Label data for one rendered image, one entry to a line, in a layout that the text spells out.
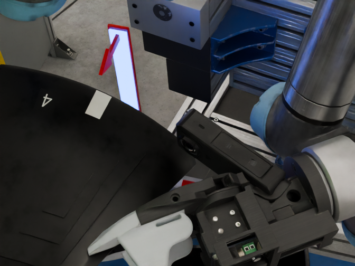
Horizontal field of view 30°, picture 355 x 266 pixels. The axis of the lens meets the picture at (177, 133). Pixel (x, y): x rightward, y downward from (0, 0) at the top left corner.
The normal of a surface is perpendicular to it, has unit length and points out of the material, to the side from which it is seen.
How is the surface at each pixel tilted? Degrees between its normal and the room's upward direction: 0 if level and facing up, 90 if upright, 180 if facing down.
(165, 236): 6
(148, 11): 90
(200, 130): 7
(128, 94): 90
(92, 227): 13
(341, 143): 22
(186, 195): 6
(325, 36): 73
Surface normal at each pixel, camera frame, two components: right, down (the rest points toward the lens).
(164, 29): -0.44, 0.73
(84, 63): -0.04, -0.59
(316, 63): -0.72, 0.37
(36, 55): 0.96, 0.19
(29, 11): 0.21, 0.81
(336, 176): 0.07, -0.27
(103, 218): 0.22, -0.58
